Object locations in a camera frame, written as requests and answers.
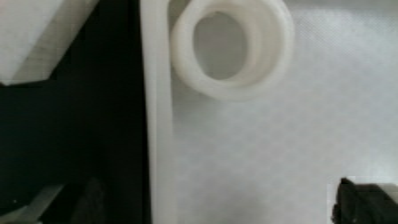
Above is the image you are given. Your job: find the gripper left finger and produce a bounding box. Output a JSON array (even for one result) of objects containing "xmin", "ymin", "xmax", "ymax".
[{"xmin": 0, "ymin": 178, "xmax": 107, "ymax": 224}]

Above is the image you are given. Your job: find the white desk leg left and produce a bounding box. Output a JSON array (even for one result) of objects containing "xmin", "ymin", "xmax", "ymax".
[{"xmin": 0, "ymin": 0, "xmax": 100, "ymax": 86}]

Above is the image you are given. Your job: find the white desk top tray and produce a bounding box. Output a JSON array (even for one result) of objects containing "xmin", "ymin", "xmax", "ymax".
[{"xmin": 140, "ymin": 0, "xmax": 398, "ymax": 224}]

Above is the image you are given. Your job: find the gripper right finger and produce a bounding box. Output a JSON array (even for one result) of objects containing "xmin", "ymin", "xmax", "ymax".
[{"xmin": 331, "ymin": 178, "xmax": 398, "ymax": 224}]

